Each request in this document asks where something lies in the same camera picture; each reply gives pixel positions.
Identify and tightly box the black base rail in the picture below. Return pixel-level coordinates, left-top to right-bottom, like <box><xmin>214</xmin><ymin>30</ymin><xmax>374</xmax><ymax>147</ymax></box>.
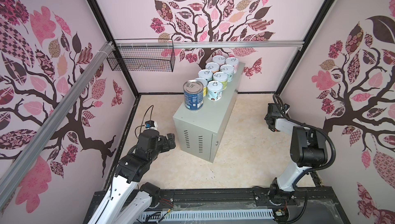
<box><xmin>86</xmin><ymin>187</ymin><xmax>339</xmax><ymax>217</ymax></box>

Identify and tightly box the orange labelled can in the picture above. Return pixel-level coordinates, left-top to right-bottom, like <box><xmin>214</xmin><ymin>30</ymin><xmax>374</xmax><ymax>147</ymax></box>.
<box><xmin>205</xmin><ymin>62</ymin><xmax>220</xmax><ymax>74</ymax></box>

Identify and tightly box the grey metal cabinet box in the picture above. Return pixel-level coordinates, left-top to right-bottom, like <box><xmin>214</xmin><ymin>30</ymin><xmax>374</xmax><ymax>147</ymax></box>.
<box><xmin>173</xmin><ymin>63</ymin><xmax>245</xmax><ymax>163</ymax></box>

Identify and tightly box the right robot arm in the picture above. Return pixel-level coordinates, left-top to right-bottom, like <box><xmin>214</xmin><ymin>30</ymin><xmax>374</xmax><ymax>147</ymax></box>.
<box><xmin>265</xmin><ymin>103</ymin><xmax>336</xmax><ymax>205</ymax></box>

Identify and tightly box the left aluminium rail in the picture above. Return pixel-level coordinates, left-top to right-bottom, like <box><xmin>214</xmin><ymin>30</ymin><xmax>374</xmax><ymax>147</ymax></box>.
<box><xmin>1</xmin><ymin>41</ymin><xmax>114</xmax><ymax>207</ymax></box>

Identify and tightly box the yellow labelled can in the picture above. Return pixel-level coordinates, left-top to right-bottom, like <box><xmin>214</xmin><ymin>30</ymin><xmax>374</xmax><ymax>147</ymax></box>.
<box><xmin>196</xmin><ymin>77</ymin><xmax>208</xmax><ymax>97</ymax></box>

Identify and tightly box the tall blue labelled can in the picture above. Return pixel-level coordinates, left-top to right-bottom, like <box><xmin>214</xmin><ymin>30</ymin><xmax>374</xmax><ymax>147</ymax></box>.
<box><xmin>183</xmin><ymin>80</ymin><xmax>204</xmax><ymax>111</ymax></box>

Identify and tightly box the grey teal can front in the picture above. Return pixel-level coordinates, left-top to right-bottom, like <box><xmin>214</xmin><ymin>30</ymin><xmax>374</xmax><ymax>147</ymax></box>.
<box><xmin>220</xmin><ymin>64</ymin><xmax>235</xmax><ymax>83</ymax></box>

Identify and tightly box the green labelled can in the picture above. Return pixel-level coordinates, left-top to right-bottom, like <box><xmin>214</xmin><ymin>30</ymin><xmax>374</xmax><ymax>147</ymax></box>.
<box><xmin>213</xmin><ymin>71</ymin><xmax>228</xmax><ymax>90</ymax></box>

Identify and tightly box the white slotted cable duct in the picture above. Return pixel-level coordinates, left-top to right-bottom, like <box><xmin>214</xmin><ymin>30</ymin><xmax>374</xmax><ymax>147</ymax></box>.
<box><xmin>137</xmin><ymin>209</ymin><xmax>274</xmax><ymax>223</ymax></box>

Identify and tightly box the back aluminium rail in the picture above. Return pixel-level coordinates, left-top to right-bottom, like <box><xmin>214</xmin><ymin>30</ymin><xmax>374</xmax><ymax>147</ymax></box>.
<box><xmin>116</xmin><ymin>39</ymin><xmax>304</xmax><ymax>49</ymax></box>

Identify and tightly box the black corner frame post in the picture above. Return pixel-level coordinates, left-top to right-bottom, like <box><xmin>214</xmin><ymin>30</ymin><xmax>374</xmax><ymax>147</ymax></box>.
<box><xmin>86</xmin><ymin>0</ymin><xmax>140</xmax><ymax>98</ymax></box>

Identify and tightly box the black wire mesh basket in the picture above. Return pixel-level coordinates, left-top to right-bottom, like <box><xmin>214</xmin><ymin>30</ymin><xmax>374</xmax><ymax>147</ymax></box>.
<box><xmin>107</xmin><ymin>38</ymin><xmax>175</xmax><ymax>72</ymax></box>

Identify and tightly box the small light blue can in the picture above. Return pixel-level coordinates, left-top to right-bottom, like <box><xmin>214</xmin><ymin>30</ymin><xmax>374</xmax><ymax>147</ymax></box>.
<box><xmin>198</xmin><ymin>69</ymin><xmax>213</xmax><ymax>82</ymax></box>

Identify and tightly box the black right corner post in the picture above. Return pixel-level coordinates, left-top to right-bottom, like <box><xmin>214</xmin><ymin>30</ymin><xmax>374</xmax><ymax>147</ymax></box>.
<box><xmin>275</xmin><ymin>0</ymin><xmax>336</xmax><ymax>95</ymax></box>

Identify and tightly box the pink white labelled can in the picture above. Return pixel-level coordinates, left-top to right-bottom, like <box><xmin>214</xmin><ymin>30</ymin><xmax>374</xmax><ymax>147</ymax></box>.
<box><xmin>225</xmin><ymin>57</ymin><xmax>240</xmax><ymax>73</ymax></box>

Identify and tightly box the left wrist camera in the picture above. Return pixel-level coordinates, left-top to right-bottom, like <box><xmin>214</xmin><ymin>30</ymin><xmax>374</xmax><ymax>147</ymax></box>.
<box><xmin>145</xmin><ymin>120</ymin><xmax>158</xmax><ymax>130</ymax></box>

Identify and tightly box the aluminium rail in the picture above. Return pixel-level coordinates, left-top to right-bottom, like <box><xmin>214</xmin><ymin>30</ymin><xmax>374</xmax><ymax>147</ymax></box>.
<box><xmin>116</xmin><ymin>39</ymin><xmax>304</xmax><ymax>49</ymax></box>
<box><xmin>1</xmin><ymin>41</ymin><xmax>114</xmax><ymax>207</ymax></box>

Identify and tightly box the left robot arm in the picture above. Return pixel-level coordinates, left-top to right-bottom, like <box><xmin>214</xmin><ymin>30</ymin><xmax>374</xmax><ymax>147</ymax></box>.
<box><xmin>88</xmin><ymin>129</ymin><xmax>176</xmax><ymax>224</ymax></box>

